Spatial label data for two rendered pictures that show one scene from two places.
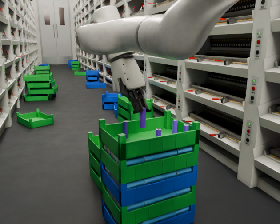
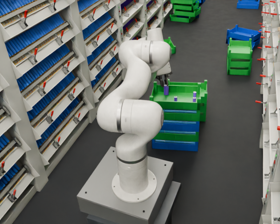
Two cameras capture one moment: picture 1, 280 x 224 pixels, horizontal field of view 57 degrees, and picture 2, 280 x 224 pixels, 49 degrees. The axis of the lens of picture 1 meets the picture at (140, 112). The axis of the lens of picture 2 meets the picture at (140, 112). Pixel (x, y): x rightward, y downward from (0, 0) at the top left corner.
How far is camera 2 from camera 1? 126 cm
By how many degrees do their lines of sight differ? 40
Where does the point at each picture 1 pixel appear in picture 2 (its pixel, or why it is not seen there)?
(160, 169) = (173, 117)
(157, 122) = (192, 88)
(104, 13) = (150, 34)
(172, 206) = (181, 138)
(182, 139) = (187, 106)
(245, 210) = (235, 158)
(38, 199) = not seen: hidden behind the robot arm
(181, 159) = (187, 115)
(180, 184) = (186, 128)
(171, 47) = not seen: hidden behind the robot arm
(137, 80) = (163, 70)
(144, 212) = (164, 135)
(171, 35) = not seen: hidden behind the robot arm
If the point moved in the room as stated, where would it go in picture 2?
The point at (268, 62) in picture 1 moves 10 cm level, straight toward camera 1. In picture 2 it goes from (278, 66) to (264, 70)
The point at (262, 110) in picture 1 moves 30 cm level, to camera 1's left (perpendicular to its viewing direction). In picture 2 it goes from (271, 98) to (222, 85)
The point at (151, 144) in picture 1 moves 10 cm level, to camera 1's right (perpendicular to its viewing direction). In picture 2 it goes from (167, 104) to (182, 109)
